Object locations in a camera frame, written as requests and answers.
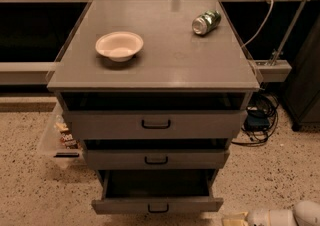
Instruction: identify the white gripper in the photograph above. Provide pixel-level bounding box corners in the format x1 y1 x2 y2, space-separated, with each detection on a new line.
222 209 298 226

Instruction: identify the grey bottom drawer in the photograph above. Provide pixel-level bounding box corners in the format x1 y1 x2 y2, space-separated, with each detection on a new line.
92 169 223 214

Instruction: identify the grey drawer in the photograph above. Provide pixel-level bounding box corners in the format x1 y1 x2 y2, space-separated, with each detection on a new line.
63 93 247 140
84 139 229 170
92 169 223 214

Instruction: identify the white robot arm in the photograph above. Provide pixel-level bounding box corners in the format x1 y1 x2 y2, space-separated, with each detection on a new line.
222 201 320 226

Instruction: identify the grey drawer cabinet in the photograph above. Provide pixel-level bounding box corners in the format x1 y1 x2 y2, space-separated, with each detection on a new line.
46 0 262 184

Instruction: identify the grey middle drawer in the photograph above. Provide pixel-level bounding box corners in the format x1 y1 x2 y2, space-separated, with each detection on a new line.
84 139 229 170

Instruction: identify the grey top drawer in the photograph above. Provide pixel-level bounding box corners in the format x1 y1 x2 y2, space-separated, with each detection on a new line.
63 93 247 140

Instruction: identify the dark cabinet at right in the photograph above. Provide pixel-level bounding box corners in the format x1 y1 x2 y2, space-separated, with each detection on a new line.
281 16 320 131

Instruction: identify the snack package in bin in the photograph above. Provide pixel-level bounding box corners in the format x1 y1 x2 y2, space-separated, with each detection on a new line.
55 123 78 149

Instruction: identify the clear plastic storage bin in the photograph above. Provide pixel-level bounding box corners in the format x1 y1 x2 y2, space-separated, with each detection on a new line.
37 104 85 169

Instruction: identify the green soda can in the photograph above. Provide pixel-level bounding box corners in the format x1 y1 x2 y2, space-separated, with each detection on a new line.
192 10 221 35

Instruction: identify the metal diagonal pole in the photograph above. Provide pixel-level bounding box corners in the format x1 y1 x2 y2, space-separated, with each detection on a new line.
266 0 308 66

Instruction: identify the blue box with cables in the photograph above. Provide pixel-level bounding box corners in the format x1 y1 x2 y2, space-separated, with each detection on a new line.
233 93 279 147

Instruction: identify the white power cable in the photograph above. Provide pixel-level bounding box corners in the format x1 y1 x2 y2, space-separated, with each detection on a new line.
240 0 275 50

